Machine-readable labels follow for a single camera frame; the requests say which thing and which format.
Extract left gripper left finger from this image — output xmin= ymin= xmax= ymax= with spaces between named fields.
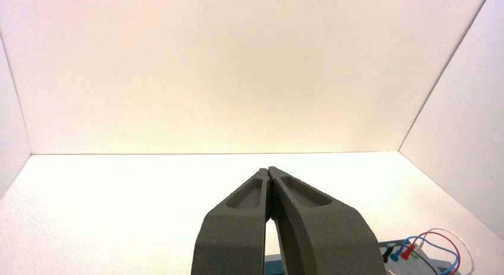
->
xmin=190 ymin=167 xmax=272 ymax=275

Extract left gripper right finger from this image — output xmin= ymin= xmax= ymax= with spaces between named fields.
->
xmin=268 ymin=166 xmax=388 ymax=275

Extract blue and grey terminal box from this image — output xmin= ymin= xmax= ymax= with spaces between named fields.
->
xmin=264 ymin=239 xmax=462 ymax=275

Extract black wire with plug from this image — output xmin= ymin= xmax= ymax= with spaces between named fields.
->
xmin=382 ymin=245 xmax=440 ymax=275

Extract blue wire with plug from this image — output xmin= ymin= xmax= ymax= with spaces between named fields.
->
xmin=389 ymin=236 xmax=461 ymax=275

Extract white wire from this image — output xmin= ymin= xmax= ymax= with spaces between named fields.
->
xmin=418 ymin=227 xmax=476 ymax=275

